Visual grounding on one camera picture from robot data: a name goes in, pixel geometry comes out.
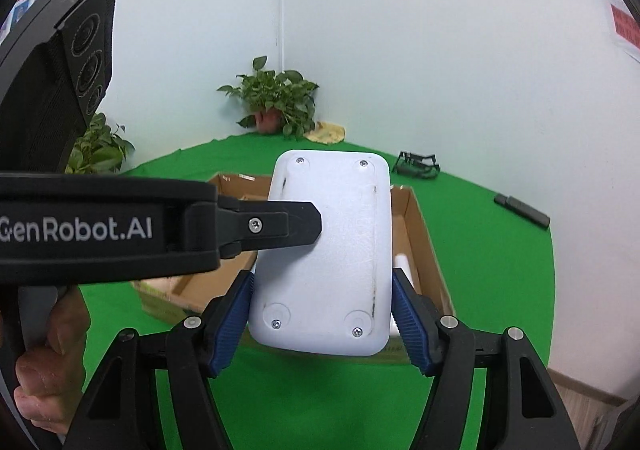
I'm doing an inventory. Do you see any potted plant in orange pot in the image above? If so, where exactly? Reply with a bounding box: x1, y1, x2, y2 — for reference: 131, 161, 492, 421
217, 56, 319, 139

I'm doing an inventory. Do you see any green tablecloth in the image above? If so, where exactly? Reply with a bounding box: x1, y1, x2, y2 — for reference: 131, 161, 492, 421
75, 132, 557, 450

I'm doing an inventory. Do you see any white wall conduit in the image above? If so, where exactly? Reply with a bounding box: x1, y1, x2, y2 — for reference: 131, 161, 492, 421
276, 0, 287, 75

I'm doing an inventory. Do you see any person's left hand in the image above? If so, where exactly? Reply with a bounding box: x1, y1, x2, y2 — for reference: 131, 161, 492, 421
15, 287, 92, 437

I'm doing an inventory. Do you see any black rectangular bar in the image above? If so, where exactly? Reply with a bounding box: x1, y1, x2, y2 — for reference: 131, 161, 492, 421
493, 194, 551, 229

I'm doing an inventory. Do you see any brown cardboard box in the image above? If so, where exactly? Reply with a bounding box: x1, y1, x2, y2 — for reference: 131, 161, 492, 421
132, 172, 456, 366

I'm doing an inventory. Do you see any red wall poster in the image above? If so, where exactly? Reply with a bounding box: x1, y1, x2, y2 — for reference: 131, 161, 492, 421
610, 4, 640, 51

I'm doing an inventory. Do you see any black wire frame stand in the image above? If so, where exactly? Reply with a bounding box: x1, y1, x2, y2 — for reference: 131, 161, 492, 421
391, 152, 442, 179

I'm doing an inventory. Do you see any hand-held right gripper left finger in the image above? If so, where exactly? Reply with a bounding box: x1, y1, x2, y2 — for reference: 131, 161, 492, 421
62, 270, 256, 450

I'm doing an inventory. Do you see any white plastic device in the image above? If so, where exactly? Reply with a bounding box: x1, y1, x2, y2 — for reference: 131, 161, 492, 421
248, 150, 396, 357

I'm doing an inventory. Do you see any white handheld fan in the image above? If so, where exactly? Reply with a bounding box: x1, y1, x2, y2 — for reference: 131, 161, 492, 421
392, 254, 422, 331

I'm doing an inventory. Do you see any leafy green potted plant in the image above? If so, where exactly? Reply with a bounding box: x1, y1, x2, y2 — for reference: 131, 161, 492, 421
66, 113, 136, 175

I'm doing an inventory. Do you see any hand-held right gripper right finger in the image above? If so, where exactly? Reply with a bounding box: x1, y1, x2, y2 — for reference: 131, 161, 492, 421
391, 268, 581, 450

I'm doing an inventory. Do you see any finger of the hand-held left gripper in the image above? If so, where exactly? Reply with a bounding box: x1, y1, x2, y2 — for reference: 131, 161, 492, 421
216, 196, 324, 261

